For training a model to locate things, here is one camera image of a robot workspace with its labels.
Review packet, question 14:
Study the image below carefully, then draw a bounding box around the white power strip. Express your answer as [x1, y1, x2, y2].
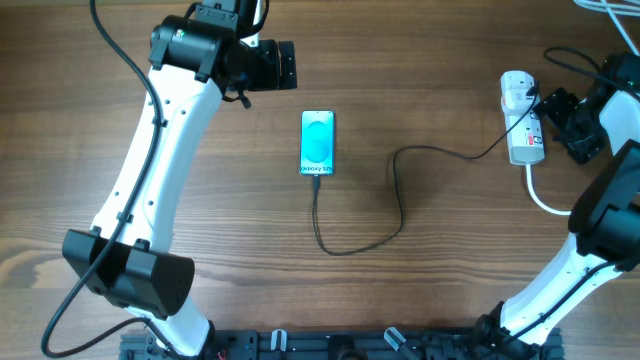
[500, 70, 545, 166]

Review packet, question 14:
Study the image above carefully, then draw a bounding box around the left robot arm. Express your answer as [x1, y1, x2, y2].
[62, 0, 297, 359]

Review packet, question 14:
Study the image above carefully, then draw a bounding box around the white power strip cord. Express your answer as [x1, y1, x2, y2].
[524, 0, 640, 217]

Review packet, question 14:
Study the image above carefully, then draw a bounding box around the white charger plug adapter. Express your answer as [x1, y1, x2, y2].
[501, 86, 537, 115]

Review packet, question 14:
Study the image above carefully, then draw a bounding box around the blue screen smartphone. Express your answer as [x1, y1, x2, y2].
[299, 110, 335, 176]

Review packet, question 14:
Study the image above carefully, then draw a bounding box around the black charger cable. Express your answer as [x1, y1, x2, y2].
[310, 79, 543, 257]

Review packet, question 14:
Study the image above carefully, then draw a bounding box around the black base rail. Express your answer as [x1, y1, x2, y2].
[118, 327, 565, 360]

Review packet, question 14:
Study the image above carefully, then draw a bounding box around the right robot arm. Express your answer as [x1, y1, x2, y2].
[469, 52, 639, 359]

